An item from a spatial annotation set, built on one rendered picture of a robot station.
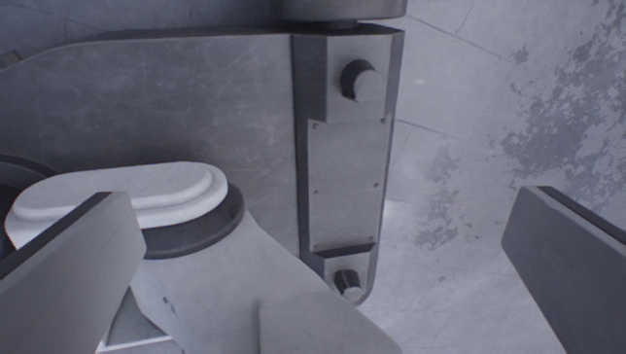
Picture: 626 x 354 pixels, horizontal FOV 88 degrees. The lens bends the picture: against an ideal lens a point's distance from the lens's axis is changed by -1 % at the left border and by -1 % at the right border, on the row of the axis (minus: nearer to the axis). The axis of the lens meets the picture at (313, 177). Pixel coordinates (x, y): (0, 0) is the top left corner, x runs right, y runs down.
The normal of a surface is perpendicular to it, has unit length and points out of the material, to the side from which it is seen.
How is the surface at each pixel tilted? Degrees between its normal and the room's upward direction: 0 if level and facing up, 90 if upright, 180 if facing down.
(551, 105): 0
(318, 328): 115
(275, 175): 0
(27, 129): 0
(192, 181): 90
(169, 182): 90
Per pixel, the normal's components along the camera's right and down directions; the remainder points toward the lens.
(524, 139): 0.21, 0.48
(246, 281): -0.01, -0.87
